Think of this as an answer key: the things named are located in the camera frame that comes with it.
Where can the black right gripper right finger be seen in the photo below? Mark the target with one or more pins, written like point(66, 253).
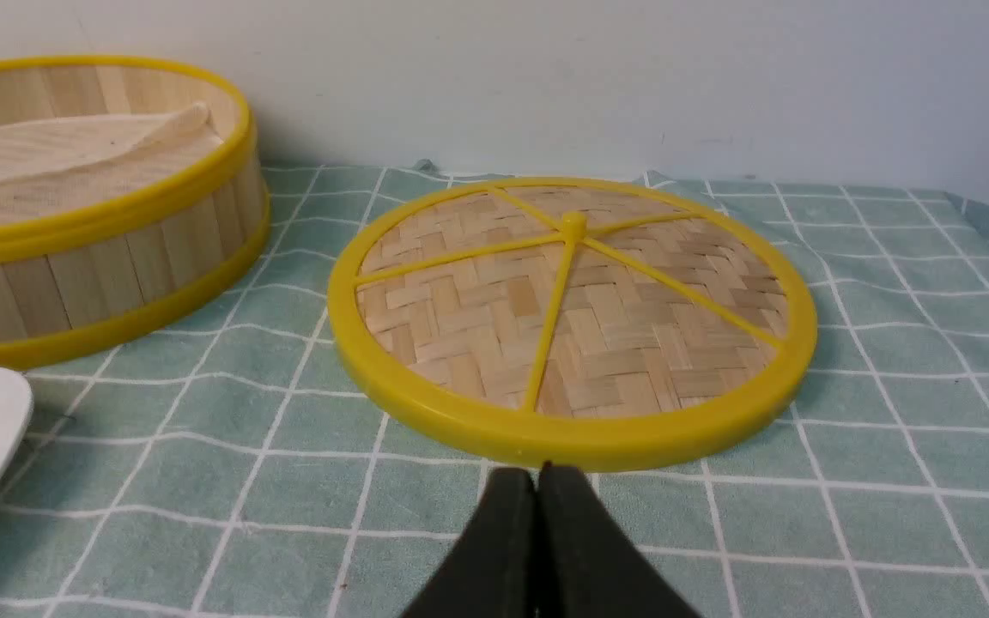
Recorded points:
point(588, 567)

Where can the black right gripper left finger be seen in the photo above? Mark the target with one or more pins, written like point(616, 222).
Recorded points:
point(487, 573)

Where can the bamboo steamer lid yellow rim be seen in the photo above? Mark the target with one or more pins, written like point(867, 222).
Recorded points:
point(575, 321)

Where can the green checkered tablecloth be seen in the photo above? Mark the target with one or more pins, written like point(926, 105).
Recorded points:
point(226, 465)

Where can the bamboo steamer basket yellow rim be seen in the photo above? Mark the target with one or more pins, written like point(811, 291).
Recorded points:
point(72, 284)

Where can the white cloth steamer liner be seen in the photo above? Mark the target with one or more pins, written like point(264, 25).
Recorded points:
point(54, 166)

